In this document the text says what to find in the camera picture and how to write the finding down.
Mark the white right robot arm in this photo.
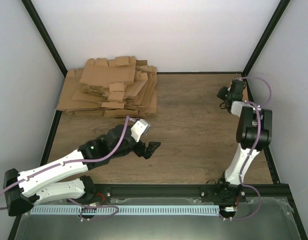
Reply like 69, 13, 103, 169
216, 77, 273, 202

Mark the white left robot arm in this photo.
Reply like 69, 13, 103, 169
3, 123, 161, 217

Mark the stack of flat cardboard boxes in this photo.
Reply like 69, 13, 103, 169
57, 56, 158, 118

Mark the light blue slotted strip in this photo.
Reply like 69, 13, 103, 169
29, 205, 220, 217

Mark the grey metal front plate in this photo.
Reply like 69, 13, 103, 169
10, 197, 307, 240

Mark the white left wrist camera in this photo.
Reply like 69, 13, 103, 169
130, 119, 151, 143

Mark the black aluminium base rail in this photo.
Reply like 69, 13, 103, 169
25, 182, 290, 204

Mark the black right frame post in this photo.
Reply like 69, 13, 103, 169
242, 0, 290, 77

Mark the black frame post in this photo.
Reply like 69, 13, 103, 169
242, 0, 290, 77
21, 0, 68, 77

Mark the black left frame post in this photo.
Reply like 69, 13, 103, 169
21, 0, 68, 77

